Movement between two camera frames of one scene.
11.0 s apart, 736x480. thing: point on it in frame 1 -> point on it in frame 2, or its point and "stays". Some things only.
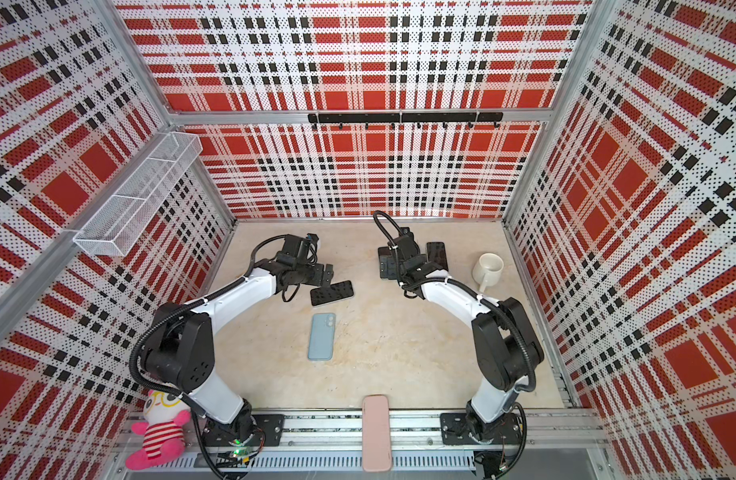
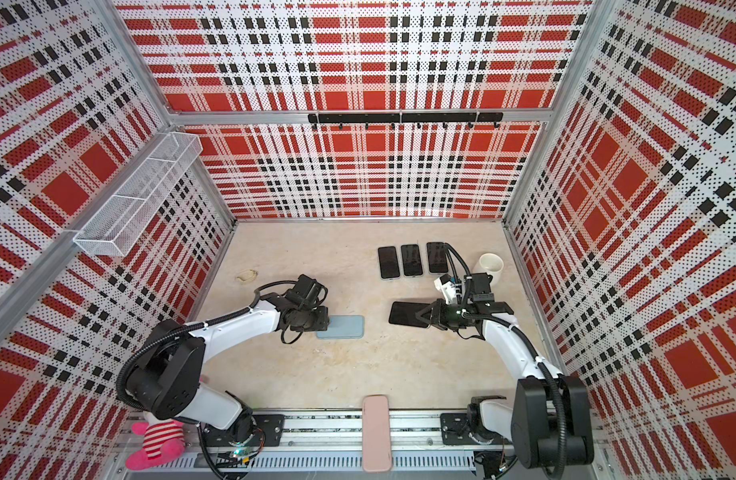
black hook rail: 405,118 stays
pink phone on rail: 376,454 stays
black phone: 333,292 -> 404,313
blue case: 437,254 stays
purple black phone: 436,253 stays
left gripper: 318,278 -> 322,321
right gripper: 425,260 -> 437,308
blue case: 322,336 -> 344,327
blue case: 387,259 stays
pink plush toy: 165,415 stays
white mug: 487,273 stays
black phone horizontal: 387,263 stays
